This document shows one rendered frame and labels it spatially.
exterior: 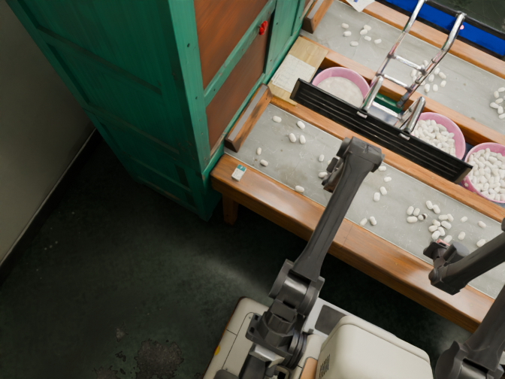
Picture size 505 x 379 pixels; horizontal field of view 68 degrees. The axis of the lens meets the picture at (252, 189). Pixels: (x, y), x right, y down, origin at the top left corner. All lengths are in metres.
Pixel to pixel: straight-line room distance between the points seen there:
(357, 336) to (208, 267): 1.43
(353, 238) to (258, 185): 0.42
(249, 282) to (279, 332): 1.25
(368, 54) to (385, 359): 1.41
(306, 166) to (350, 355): 0.91
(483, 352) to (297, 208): 0.77
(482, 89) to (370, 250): 0.96
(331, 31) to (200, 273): 1.43
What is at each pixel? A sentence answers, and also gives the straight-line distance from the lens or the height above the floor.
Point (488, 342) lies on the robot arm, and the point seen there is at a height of 1.30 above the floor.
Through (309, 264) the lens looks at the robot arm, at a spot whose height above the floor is 1.29.
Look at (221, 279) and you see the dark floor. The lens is 2.15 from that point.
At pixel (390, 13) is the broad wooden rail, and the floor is 0.76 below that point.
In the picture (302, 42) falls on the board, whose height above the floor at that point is 0.78.
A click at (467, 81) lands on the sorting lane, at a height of 0.74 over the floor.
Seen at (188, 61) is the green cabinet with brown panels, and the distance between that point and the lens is 0.85.
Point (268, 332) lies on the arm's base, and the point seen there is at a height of 1.23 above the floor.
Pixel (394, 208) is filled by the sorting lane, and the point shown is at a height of 0.74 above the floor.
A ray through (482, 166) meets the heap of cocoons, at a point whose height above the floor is 0.74.
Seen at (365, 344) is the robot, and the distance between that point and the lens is 0.84.
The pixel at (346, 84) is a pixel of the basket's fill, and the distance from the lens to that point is 1.79.
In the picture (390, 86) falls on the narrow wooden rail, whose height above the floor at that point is 0.76.
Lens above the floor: 2.14
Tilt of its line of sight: 71 degrees down
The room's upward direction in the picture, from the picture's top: 11 degrees clockwise
